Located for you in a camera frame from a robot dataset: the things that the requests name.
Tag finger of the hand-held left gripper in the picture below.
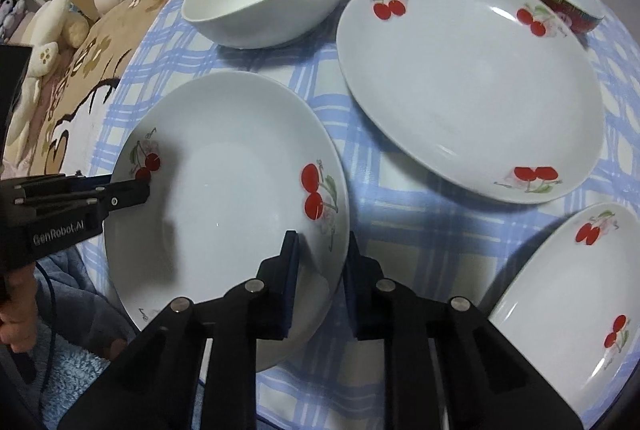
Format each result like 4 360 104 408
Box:
11 173 115 197
14 179 152 217

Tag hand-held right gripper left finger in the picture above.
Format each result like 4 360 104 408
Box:
57 230 302 430

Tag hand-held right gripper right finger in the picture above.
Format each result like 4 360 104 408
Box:
344 231 585 430

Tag white cherry print plate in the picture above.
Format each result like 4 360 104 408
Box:
487 201 640 421
336 0 606 204

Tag person's left hand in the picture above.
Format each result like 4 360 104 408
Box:
0 262 38 354

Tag blue plaid blanket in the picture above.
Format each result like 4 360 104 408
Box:
80 0 640 430

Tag blue fleece garment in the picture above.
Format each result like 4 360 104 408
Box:
0 240 151 430

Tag cream plush toy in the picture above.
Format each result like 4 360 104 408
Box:
5 0 91 151

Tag dark gripper cable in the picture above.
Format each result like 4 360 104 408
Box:
34 260 58 416

